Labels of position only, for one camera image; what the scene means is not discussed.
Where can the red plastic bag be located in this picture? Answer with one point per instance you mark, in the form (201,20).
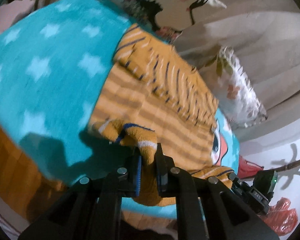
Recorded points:
(281,218)

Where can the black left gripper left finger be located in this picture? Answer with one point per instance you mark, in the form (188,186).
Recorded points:
(124,182)

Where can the bird print white pillow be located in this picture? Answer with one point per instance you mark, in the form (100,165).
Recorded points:
(169,18)

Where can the beige bed sheet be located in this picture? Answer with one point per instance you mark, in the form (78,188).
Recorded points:
(265,36)

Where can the turquoise cartoon fleece blanket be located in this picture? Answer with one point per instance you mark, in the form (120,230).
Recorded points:
(53,65)

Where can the red cloth beside bed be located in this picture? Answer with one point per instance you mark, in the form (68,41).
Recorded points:
(247,169)

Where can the mustard striped knit sweater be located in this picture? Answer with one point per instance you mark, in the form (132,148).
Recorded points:
(153,97)

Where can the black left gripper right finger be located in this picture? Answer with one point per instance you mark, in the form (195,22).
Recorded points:
(174,182)

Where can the leaf print white pillow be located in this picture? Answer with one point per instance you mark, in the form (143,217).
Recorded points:
(229,83)

